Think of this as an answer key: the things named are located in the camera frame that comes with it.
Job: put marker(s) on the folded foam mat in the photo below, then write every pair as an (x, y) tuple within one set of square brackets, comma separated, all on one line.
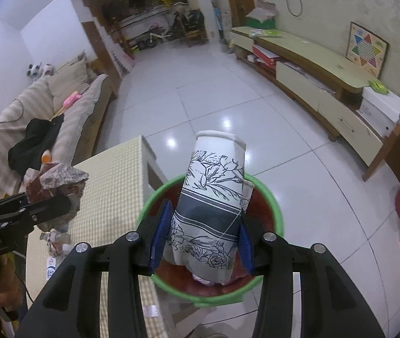
[(124, 63)]

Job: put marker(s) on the patterned brown paper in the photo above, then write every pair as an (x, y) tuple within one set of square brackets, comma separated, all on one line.
[(62, 176)]

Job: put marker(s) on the striped beige sofa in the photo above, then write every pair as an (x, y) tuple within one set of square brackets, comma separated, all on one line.
[(6, 119)]

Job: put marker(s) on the green trash bin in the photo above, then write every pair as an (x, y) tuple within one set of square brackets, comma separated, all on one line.
[(279, 218)]

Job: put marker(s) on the checked tablecloth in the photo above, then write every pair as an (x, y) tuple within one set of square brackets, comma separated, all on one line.
[(115, 183)]

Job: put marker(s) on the red flat box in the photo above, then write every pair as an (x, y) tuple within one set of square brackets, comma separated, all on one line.
[(265, 54)]

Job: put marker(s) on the baby stroller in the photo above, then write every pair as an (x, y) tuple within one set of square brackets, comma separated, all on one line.
[(189, 17)]

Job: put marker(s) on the small white blue wrapper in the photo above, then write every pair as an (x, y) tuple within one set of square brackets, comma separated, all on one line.
[(52, 269)]

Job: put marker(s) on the green plastic packet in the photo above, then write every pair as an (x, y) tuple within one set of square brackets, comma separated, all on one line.
[(268, 33)]

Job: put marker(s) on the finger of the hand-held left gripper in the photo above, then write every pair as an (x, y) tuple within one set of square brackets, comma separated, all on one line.
[(50, 209), (6, 202)]

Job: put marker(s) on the white balance bike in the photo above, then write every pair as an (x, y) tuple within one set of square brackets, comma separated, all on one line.
[(152, 38)]

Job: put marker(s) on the floral printed paper cup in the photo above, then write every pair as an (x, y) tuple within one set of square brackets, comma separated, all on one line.
[(214, 183)]

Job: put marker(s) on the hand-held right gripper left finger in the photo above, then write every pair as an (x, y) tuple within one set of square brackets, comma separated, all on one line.
[(160, 239)]

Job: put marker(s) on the open green cardboard box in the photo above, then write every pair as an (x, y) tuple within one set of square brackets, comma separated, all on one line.
[(261, 17)]

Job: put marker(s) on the black jacket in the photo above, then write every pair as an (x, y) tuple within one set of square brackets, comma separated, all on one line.
[(34, 141)]

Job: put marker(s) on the white box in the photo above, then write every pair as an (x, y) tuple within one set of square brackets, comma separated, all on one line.
[(383, 109)]

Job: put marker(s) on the crumpled pale wrapper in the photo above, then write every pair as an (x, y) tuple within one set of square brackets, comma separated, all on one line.
[(57, 241)]

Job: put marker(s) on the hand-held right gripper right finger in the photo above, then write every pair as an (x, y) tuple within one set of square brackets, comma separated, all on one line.
[(246, 250)]

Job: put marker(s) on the green flat item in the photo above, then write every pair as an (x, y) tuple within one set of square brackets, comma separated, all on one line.
[(377, 86)]

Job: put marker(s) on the cream wooden tv cabinet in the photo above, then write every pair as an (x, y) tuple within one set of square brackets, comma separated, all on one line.
[(312, 60)]

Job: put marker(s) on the pink white plush toy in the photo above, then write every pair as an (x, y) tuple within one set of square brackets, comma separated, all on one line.
[(47, 69)]

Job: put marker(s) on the beige cushion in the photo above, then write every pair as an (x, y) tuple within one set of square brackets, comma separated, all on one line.
[(67, 77)]

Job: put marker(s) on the wooden chair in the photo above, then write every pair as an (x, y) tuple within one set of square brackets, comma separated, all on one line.
[(194, 38)]

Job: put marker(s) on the white paper cup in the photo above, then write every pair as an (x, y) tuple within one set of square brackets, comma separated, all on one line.
[(248, 193)]

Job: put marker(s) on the black white plush toy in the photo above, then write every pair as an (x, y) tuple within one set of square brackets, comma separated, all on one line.
[(34, 69)]

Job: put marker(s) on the framed star checkers board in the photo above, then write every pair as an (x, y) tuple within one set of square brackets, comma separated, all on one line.
[(367, 49)]

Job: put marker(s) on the orange white bottle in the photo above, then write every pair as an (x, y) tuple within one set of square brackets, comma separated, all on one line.
[(46, 156)]

